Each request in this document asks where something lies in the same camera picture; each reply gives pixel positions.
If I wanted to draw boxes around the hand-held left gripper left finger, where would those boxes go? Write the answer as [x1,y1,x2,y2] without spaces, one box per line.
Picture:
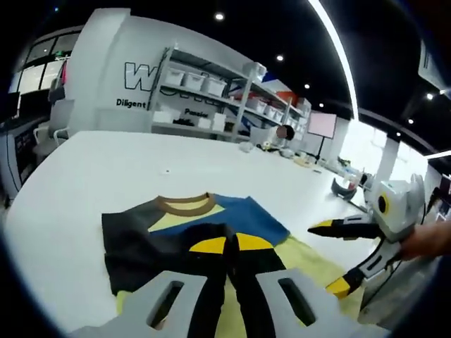
[68,235,233,338]

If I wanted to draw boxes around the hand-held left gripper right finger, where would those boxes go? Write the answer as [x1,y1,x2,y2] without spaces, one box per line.
[228,232,391,338]

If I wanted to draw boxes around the colour-block garment with brown collar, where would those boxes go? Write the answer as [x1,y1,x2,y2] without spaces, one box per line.
[101,192,292,296]

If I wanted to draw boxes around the person's right hand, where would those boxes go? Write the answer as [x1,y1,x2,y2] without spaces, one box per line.
[400,220,451,262]

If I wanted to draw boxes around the black curved object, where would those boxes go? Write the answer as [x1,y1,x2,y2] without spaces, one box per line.
[330,177,357,202]

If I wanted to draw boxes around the pink display screen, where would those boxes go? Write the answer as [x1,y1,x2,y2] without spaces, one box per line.
[307,111,338,139]

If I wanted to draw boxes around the grey metal shelf rack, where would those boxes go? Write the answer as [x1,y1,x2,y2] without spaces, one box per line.
[151,47,313,144]

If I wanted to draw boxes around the long ceiling light strip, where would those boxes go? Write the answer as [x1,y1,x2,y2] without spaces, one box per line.
[306,0,360,120]

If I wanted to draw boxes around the grey office chair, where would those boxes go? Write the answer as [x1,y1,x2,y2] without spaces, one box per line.
[33,99,75,144]

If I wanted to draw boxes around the rows of white storage bins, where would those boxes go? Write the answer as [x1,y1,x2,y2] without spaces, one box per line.
[165,62,307,124]

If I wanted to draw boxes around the hanging bag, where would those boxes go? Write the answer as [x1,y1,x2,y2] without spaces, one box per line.
[51,61,70,99]

